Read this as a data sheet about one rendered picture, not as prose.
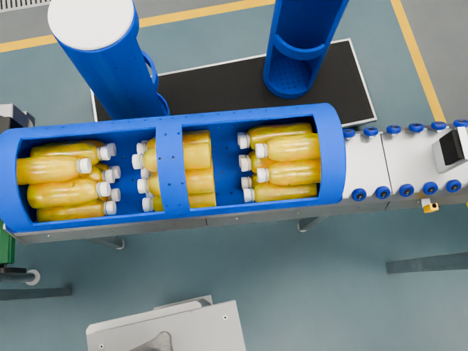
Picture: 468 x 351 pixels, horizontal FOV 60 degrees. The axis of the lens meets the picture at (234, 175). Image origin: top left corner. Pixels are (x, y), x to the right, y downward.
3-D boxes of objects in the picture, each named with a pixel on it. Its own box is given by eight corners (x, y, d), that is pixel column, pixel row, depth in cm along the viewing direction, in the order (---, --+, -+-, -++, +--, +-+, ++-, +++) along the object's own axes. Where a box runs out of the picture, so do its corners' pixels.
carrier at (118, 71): (151, 152, 212) (180, 110, 219) (101, 67, 128) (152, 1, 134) (106, 127, 216) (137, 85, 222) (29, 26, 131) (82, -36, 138)
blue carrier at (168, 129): (328, 214, 123) (355, 184, 96) (37, 242, 120) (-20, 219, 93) (313, 130, 133) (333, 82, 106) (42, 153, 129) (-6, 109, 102)
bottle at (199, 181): (215, 198, 109) (146, 204, 109) (214, 181, 115) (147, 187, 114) (213, 177, 105) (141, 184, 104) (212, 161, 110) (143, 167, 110)
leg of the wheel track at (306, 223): (308, 231, 218) (339, 211, 157) (297, 232, 218) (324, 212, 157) (306, 221, 219) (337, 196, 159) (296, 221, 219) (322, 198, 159)
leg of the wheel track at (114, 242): (125, 248, 214) (85, 235, 153) (114, 249, 214) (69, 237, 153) (125, 237, 215) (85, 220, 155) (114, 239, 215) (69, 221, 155)
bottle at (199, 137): (209, 134, 117) (145, 139, 116) (209, 129, 110) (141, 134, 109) (212, 158, 116) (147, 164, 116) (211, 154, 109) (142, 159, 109)
